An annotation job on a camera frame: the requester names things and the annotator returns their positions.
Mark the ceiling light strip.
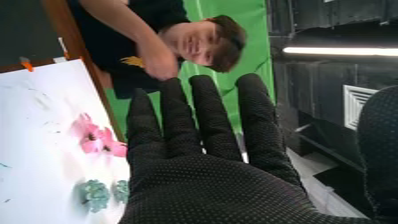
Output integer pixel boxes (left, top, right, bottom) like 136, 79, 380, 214
282, 46, 398, 58

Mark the dark mat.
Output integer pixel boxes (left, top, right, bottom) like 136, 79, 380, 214
0, 0, 67, 68

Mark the white sheet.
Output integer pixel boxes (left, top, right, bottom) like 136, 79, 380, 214
0, 59, 133, 224

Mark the person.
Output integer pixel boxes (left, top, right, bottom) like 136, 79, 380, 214
63, 0, 248, 100

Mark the pink flower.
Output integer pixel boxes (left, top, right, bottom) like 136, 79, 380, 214
69, 113, 108, 155

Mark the white air vent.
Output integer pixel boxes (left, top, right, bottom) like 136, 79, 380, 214
342, 84, 380, 132

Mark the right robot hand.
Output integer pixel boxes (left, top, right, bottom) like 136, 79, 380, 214
117, 73, 398, 224

